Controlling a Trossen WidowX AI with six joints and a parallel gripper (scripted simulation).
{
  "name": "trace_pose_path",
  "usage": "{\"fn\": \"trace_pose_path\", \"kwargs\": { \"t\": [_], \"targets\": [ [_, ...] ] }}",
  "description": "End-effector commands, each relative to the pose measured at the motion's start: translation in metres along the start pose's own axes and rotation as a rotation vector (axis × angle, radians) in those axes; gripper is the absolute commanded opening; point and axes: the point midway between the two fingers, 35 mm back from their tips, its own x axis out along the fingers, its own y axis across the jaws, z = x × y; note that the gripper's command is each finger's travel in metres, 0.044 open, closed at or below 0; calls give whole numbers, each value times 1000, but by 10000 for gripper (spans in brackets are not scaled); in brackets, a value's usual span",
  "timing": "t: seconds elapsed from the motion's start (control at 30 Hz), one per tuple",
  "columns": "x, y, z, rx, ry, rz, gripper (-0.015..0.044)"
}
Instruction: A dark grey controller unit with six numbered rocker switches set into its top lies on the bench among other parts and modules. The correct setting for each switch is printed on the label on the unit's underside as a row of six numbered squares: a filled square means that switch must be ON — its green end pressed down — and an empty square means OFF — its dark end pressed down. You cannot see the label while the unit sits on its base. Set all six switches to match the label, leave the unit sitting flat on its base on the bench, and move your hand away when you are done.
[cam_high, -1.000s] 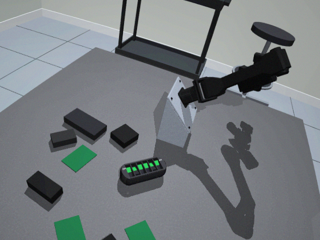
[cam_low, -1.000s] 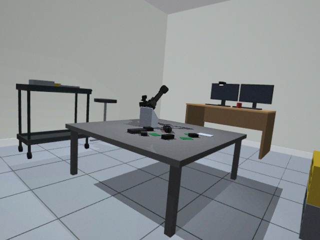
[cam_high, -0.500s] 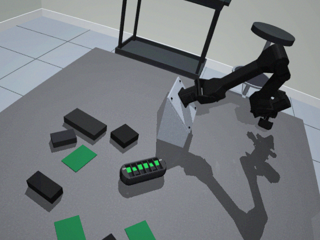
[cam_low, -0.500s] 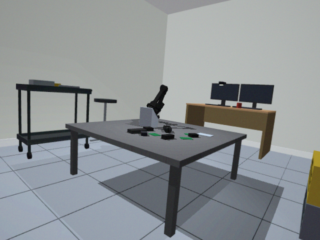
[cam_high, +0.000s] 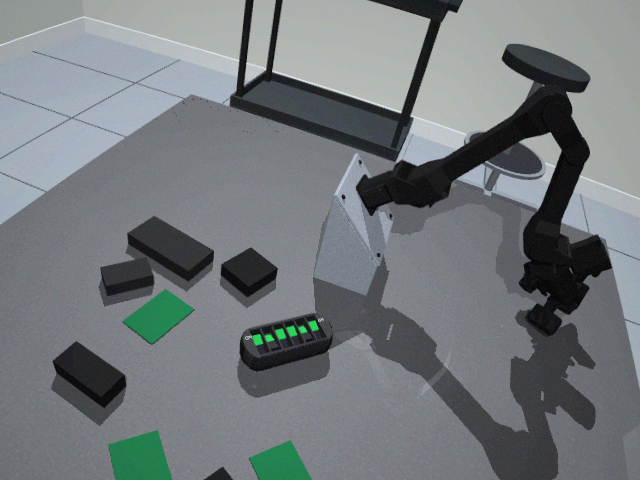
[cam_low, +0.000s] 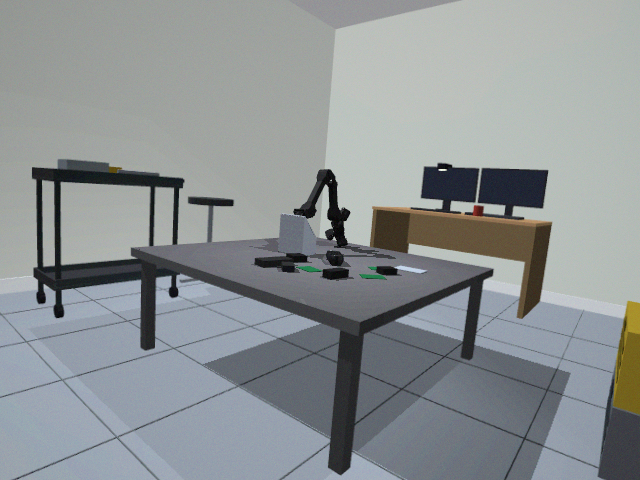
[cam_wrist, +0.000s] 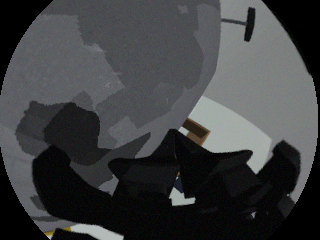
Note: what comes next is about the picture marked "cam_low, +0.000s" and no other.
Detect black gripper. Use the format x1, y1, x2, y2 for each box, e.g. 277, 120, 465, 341
331, 221, 348, 247

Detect dark grey switch controller unit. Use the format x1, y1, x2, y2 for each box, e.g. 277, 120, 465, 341
326, 251, 344, 266

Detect green rectangular block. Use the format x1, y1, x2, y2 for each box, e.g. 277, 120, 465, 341
359, 274, 387, 280

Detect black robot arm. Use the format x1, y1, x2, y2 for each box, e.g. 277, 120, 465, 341
293, 169, 350, 240

